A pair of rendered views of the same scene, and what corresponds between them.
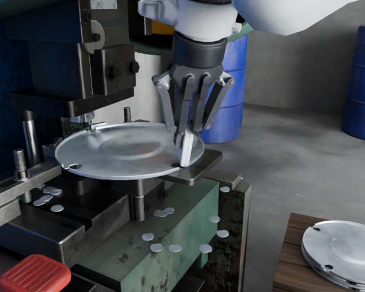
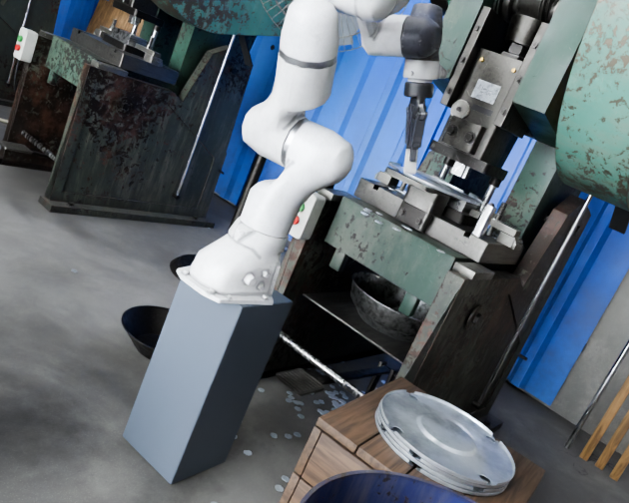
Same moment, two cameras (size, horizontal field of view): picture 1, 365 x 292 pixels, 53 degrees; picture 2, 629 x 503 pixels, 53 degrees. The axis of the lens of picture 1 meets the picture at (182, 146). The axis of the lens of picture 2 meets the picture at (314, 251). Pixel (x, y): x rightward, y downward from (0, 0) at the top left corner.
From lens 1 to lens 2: 180 cm
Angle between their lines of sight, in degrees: 89
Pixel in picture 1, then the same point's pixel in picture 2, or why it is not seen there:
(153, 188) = (414, 207)
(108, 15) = (482, 105)
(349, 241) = (460, 437)
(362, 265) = (415, 418)
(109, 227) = (384, 205)
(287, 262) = not seen: hidden behind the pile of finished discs
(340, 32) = not seen: outside the picture
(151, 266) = (360, 219)
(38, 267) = not seen: hidden behind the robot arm
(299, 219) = (525, 464)
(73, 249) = (362, 190)
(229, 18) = (408, 67)
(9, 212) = (383, 178)
